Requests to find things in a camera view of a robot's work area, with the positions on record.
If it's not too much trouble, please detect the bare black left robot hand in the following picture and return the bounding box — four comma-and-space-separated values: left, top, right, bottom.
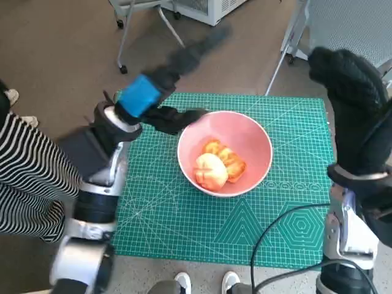
115, 24, 233, 135

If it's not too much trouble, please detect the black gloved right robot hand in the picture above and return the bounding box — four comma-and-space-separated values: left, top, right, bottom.
307, 46, 392, 177

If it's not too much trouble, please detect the round toy bread bun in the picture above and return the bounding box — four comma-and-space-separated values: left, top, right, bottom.
195, 153, 230, 192

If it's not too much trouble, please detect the pink bowl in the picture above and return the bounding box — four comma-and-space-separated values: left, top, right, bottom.
177, 111, 273, 198

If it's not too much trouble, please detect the long braided toy bread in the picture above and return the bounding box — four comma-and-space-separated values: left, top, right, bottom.
202, 137, 247, 184

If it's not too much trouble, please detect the grey chair with casters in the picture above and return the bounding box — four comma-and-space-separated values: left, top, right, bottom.
115, 0, 186, 74

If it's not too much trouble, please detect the grey mesh chair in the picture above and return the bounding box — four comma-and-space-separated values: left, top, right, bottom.
265, 0, 392, 96

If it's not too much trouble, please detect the white mesh-sided cabinet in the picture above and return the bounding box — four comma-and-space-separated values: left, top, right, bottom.
159, 0, 246, 27

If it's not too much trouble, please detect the person's foot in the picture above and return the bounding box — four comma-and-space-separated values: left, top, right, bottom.
17, 115, 40, 129
2, 88, 20, 108

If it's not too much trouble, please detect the green cutting mat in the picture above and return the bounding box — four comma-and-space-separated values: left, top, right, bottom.
110, 92, 334, 270

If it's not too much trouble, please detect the person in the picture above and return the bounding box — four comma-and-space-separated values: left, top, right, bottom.
0, 81, 83, 244

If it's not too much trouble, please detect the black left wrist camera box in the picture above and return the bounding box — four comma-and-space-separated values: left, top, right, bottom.
56, 127, 116, 183

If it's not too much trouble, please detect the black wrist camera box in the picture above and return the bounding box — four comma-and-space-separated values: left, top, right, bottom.
56, 127, 116, 183
356, 186, 392, 246

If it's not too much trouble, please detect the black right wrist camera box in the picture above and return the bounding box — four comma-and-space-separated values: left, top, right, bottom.
356, 186, 392, 246

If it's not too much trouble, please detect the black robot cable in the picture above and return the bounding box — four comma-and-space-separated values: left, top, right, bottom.
250, 202, 331, 294
255, 259, 373, 292

